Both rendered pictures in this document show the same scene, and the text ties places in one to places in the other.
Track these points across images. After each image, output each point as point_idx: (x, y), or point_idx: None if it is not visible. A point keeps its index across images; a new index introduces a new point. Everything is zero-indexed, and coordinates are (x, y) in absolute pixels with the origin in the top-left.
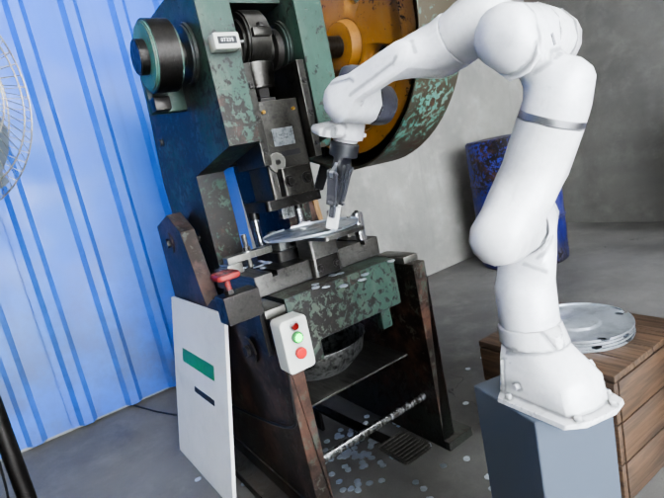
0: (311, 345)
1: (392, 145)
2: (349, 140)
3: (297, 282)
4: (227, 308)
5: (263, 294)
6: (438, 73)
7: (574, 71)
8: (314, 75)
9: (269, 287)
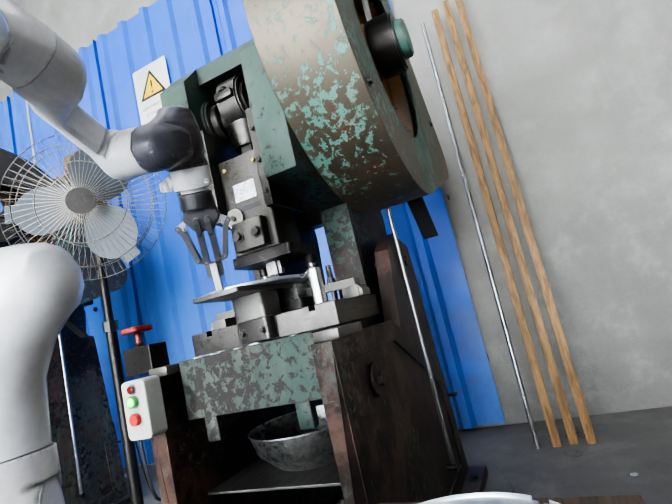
0: (148, 415)
1: (331, 177)
2: (182, 191)
3: (231, 346)
4: (125, 360)
5: (198, 354)
6: (44, 107)
7: None
8: (260, 119)
9: (203, 347)
